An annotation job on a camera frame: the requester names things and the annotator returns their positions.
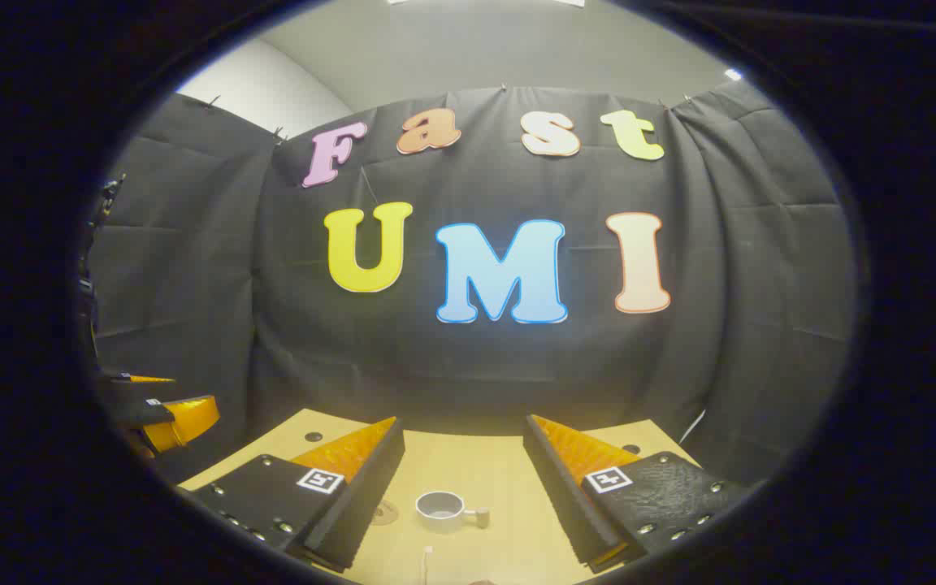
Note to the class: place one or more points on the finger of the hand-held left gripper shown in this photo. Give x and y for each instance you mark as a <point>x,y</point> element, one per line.
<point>139,379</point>
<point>135,410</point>

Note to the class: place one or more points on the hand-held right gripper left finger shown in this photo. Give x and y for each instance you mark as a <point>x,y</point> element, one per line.
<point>362,496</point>

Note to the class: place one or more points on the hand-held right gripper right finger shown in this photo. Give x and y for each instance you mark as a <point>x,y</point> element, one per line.
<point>565,504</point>

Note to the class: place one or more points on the round cork coaster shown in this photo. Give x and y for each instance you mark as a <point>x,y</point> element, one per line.
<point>387,513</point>

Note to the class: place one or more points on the white cup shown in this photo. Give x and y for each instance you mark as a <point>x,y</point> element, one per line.
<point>439,510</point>

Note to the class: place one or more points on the beige toothbrush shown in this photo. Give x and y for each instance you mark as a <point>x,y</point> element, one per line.
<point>427,561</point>

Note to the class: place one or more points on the light wooden desktop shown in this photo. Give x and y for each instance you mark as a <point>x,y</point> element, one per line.
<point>468,463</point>

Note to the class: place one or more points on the black backdrop cloth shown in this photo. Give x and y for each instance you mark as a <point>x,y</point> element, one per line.
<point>435,366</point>

